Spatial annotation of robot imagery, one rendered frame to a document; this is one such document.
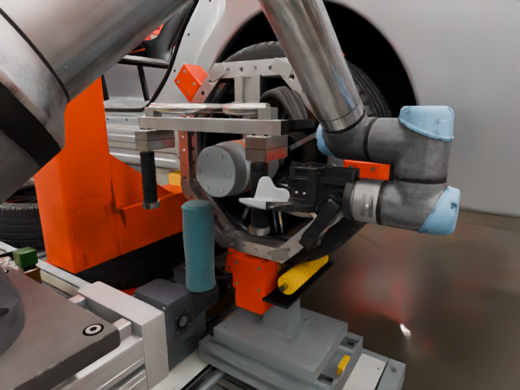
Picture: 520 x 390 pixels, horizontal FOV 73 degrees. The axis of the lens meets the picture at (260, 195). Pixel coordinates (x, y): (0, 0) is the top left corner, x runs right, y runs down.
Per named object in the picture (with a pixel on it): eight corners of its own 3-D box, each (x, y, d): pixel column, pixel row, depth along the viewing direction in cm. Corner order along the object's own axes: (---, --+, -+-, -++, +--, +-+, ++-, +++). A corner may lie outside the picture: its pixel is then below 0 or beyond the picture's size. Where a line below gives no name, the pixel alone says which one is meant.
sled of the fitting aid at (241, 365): (361, 356, 133) (363, 333, 131) (323, 425, 104) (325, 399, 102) (253, 314, 160) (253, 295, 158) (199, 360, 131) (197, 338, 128)
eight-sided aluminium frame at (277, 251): (345, 269, 94) (360, 54, 81) (336, 279, 89) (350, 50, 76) (196, 231, 123) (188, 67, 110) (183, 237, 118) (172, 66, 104)
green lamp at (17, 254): (39, 263, 89) (36, 248, 88) (22, 269, 85) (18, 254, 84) (31, 259, 91) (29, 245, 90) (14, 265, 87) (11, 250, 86)
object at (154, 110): (245, 117, 95) (245, 75, 92) (196, 118, 79) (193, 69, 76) (197, 115, 104) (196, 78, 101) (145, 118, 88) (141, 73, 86)
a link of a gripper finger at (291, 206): (265, 196, 66) (310, 195, 66) (265, 205, 66) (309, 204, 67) (266, 203, 61) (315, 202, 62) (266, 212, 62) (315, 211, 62)
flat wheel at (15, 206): (-45, 245, 191) (-54, 203, 185) (47, 210, 254) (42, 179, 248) (63, 254, 179) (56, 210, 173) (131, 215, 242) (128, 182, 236)
